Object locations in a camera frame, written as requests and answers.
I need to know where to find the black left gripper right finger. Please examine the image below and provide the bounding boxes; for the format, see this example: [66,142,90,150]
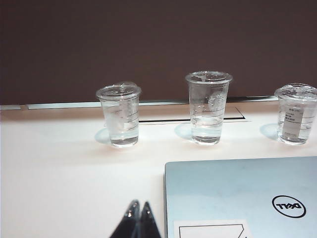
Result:
[132,201,162,238]

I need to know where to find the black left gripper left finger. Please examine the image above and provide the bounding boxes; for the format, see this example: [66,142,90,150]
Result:
[108,199,141,238]

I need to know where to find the clear cup with white label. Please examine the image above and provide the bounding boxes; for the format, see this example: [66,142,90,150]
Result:
[273,83,317,146]

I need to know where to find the white sticker on laptop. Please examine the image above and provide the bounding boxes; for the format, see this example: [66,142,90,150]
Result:
[173,219,252,238]

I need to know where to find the silver Dell laptop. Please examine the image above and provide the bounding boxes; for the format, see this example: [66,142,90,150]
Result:
[162,156,317,238]

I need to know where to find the short clear lidded cup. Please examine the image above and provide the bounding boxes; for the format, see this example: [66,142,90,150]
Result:
[96,81,142,149]

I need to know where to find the tall clear lidded cup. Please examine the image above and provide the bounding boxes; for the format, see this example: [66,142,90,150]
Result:
[185,71,234,146]

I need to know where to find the grey-brown desk partition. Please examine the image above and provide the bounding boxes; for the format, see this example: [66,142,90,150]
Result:
[0,0,317,106]

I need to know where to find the white desk cable flap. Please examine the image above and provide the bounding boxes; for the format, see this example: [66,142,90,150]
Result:
[138,106,251,123]

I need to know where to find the silver desk edge rail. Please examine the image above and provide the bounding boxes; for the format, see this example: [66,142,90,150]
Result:
[0,95,279,111]

